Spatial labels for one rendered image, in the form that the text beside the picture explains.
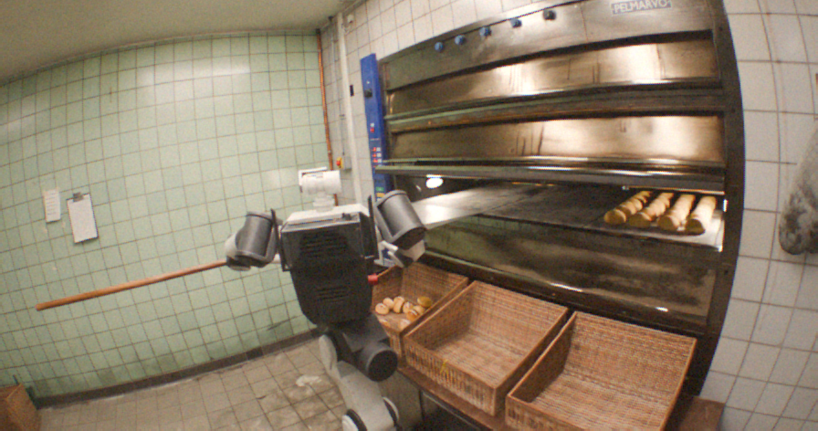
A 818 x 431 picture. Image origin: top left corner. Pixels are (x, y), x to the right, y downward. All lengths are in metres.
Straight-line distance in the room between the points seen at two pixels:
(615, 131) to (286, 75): 2.38
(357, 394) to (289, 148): 2.07
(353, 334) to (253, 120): 2.08
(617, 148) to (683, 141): 0.26
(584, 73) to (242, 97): 2.30
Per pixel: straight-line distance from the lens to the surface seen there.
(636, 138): 1.32
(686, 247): 1.34
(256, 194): 2.82
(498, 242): 1.76
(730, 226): 1.30
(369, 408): 1.32
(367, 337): 1.08
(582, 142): 1.40
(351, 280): 0.95
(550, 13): 1.49
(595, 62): 1.39
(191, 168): 2.75
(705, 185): 1.13
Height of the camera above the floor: 1.59
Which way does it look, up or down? 10 degrees down
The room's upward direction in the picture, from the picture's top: 6 degrees counter-clockwise
